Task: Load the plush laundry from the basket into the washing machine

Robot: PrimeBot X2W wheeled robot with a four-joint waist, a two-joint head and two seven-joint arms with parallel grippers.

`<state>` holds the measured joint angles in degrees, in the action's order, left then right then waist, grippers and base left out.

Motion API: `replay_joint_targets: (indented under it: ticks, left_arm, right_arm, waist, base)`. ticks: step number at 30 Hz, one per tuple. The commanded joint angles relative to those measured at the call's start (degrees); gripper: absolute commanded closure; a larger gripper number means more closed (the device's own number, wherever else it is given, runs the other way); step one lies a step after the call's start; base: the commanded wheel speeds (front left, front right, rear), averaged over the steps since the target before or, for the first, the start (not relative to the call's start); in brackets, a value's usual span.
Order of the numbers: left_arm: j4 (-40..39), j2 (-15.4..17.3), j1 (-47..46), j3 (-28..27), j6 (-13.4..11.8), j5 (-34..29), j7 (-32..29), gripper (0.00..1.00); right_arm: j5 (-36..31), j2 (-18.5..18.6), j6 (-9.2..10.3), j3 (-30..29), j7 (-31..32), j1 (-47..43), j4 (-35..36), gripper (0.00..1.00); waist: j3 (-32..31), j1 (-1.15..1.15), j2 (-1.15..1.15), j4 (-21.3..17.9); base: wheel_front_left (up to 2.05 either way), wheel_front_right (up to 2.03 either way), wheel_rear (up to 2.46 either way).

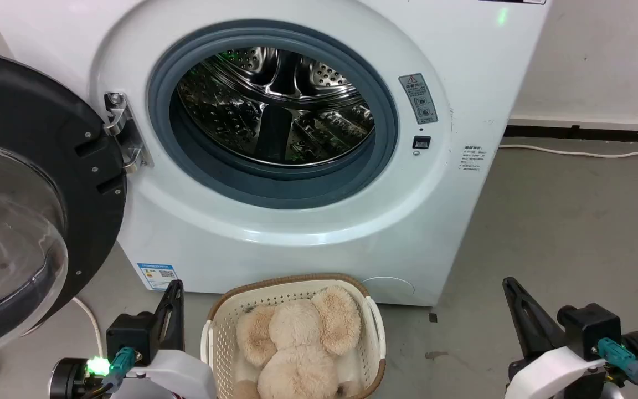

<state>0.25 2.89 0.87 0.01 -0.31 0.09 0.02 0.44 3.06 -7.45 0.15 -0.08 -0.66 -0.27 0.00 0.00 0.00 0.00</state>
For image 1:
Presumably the white front-load washing machine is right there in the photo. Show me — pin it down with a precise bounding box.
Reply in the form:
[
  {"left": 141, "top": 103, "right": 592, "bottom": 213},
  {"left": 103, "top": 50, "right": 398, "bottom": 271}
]
[{"left": 0, "top": 0, "right": 552, "bottom": 308}]

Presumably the teal plug right gripper cable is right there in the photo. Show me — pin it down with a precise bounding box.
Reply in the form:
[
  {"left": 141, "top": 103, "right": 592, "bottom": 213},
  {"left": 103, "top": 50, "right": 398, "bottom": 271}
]
[{"left": 597, "top": 337, "right": 638, "bottom": 399}]

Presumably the round white filter cover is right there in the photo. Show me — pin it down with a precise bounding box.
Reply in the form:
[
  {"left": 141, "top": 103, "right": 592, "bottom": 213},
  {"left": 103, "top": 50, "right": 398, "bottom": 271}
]
[{"left": 361, "top": 276, "right": 415, "bottom": 303}]

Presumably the beige plush toy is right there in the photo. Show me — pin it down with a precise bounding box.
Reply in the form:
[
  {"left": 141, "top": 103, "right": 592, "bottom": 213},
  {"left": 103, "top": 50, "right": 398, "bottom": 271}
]
[{"left": 233, "top": 285, "right": 363, "bottom": 399}]

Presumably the stainless steel washer drum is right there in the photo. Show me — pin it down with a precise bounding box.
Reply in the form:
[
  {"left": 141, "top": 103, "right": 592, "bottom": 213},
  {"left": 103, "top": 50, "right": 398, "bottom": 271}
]
[{"left": 171, "top": 47, "right": 376, "bottom": 167}]

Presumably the long white floor cable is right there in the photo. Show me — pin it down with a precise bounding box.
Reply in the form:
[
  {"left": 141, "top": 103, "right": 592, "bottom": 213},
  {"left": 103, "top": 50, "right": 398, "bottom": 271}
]
[{"left": 498, "top": 143, "right": 638, "bottom": 160}]

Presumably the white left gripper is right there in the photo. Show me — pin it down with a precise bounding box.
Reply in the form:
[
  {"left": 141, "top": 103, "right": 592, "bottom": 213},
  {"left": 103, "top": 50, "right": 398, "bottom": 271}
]
[{"left": 113, "top": 279, "right": 218, "bottom": 399}]

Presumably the teal plug gripper cable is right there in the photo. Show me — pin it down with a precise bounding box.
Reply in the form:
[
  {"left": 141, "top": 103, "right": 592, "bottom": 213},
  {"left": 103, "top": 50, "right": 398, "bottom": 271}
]
[
  {"left": 78, "top": 347, "right": 138, "bottom": 399},
  {"left": 597, "top": 337, "right": 638, "bottom": 399}
]

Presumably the chrome door hinge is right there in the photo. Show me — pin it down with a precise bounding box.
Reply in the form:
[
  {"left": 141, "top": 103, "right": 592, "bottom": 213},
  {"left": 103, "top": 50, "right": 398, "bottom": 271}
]
[{"left": 103, "top": 91, "right": 154, "bottom": 174}]

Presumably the black round washer door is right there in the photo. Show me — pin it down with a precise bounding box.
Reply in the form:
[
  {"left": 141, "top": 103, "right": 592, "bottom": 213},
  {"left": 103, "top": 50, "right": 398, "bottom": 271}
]
[{"left": 0, "top": 47, "right": 127, "bottom": 364}]

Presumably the blue energy label sticker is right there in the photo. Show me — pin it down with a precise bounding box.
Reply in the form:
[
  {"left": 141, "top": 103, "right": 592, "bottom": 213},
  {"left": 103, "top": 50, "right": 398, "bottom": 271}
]
[{"left": 137, "top": 263, "right": 179, "bottom": 292}]

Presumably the grey rubber door gasket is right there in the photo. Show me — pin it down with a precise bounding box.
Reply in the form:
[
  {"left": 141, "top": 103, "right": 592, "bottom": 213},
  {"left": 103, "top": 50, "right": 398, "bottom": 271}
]
[{"left": 147, "top": 19, "right": 400, "bottom": 210}]

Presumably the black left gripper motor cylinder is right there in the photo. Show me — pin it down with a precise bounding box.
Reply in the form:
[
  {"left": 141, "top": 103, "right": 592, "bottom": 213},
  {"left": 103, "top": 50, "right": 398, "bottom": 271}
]
[{"left": 49, "top": 357, "right": 91, "bottom": 399}]

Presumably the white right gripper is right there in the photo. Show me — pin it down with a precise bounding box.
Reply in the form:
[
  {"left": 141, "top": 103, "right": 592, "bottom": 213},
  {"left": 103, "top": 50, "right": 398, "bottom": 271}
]
[{"left": 502, "top": 277, "right": 609, "bottom": 399}]

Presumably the grey warning sticker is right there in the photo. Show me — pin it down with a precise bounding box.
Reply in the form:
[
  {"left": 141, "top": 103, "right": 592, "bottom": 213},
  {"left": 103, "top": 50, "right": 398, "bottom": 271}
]
[{"left": 398, "top": 73, "right": 439, "bottom": 125}]

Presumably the white plastic laundry basket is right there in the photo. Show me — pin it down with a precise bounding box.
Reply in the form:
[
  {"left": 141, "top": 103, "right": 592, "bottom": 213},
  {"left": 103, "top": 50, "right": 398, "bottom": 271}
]
[{"left": 201, "top": 273, "right": 387, "bottom": 399}]

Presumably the short white power cable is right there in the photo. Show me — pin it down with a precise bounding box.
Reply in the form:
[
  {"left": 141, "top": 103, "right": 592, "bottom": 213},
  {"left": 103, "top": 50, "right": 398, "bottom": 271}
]
[{"left": 72, "top": 296, "right": 104, "bottom": 359}]

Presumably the black wall baseboard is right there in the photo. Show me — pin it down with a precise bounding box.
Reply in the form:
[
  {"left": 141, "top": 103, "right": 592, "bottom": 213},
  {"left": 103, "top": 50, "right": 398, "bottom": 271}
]
[{"left": 504, "top": 125, "right": 638, "bottom": 145}]

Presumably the teal plug left gripper cable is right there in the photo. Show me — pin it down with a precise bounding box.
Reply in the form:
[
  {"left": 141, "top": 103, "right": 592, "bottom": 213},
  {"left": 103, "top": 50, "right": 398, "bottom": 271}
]
[{"left": 78, "top": 347, "right": 138, "bottom": 399}]

